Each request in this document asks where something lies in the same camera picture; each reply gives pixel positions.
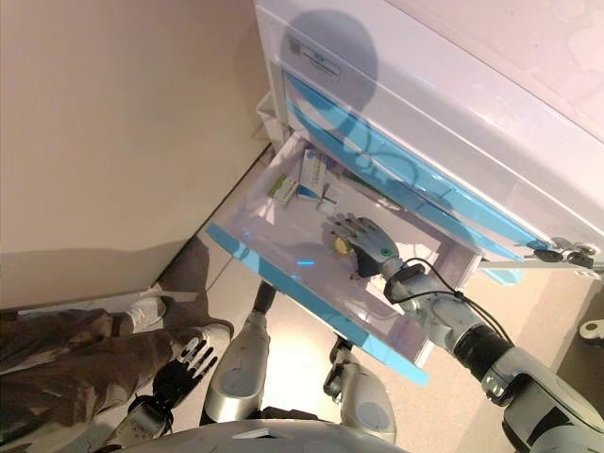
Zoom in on robot left hand black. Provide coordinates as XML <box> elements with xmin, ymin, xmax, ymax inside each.
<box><xmin>153</xmin><ymin>329</ymin><xmax>219</xmax><ymax>408</ymax></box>

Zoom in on robot right hand black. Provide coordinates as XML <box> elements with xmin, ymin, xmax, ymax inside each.
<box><xmin>320</xmin><ymin>211</ymin><xmax>400</xmax><ymax>280</ymax></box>

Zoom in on blue white medicine box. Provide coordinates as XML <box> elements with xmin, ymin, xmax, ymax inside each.
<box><xmin>296</xmin><ymin>149</ymin><xmax>334</xmax><ymax>202</ymax></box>

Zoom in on green white medicine box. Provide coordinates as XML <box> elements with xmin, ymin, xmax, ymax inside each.
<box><xmin>266</xmin><ymin>175</ymin><xmax>301</xmax><ymax>207</ymax></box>

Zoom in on robot left leg silver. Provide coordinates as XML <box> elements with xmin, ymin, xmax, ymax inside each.
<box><xmin>202</xmin><ymin>282</ymin><xmax>273</xmax><ymax>424</ymax></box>

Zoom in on white sneaker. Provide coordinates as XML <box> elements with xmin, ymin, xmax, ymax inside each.
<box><xmin>126</xmin><ymin>291</ymin><xmax>169</xmax><ymax>332</ymax></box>

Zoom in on grey robot torso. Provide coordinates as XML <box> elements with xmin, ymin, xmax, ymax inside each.
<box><xmin>108</xmin><ymin>414</ymin><xmax>350</xmax><ymax>453</ymax></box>

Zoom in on person leg camouflage trousers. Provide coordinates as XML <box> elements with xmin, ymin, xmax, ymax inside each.
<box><xmin>0</xmin><ymin>238</ymin><xmax>236</xmax><ymax>450</ymax></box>

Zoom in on light blue waste bin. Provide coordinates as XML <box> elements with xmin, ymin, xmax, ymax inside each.
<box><xmin>478</xmin><ymin>267</ymin><xmax>525</xmax><ymax>285</ymax></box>

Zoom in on black cart keys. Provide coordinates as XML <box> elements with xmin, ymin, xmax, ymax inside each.
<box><xmin>531</xmin><ymin>237</ymin><xmax>598</xmax><ymax>266</ymax></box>

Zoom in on white medical cart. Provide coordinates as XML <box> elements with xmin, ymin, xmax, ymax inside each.
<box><xmin>205</xmin><ymin>0</ymin><xmax>604</xmax><ymax>389</ymax></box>

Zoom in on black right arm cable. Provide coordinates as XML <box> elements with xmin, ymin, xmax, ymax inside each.
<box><xmin>400</xmin><ymin>257</ymin><xmax>516</xmax><ymax>351</ymax></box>

